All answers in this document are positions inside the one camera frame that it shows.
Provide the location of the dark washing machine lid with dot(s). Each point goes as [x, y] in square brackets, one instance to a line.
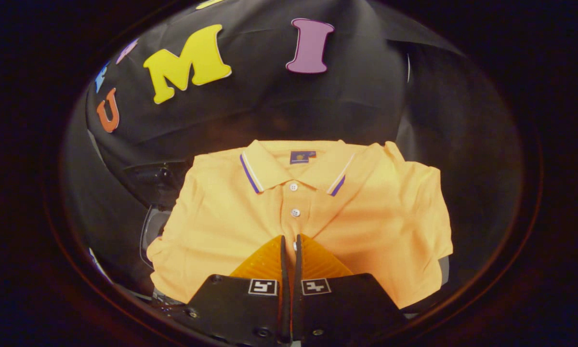
[156, 183]

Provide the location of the black backdrop cloth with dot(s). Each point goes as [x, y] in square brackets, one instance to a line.
[269, 106]

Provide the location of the orange polo shirt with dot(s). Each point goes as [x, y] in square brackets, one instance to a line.
[380, 221]

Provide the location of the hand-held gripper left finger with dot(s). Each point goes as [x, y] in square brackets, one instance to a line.
[284, 289]

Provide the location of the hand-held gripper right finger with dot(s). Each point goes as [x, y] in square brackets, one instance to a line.
[297, 299]

